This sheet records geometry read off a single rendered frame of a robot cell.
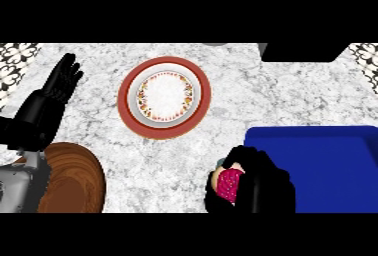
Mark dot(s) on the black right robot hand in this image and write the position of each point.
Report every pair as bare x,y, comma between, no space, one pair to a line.
263,186

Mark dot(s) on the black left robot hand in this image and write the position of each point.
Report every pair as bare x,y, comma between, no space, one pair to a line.
46,100

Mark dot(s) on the pink frosted cupcake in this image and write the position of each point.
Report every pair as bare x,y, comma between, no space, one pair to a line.
228,185

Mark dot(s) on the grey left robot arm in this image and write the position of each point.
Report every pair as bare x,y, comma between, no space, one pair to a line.
17,186

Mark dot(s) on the blue tray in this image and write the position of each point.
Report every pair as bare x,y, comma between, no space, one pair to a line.
319,166

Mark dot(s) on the red rimmed floral plate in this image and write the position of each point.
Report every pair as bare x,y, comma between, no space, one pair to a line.
164,97

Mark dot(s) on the brown wooden bowl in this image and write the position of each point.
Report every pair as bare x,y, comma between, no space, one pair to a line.
74,180

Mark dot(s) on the grey round object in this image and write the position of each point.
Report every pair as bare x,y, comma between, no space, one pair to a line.
215,44

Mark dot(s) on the black appliance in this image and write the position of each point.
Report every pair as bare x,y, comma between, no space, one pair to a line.
300,51

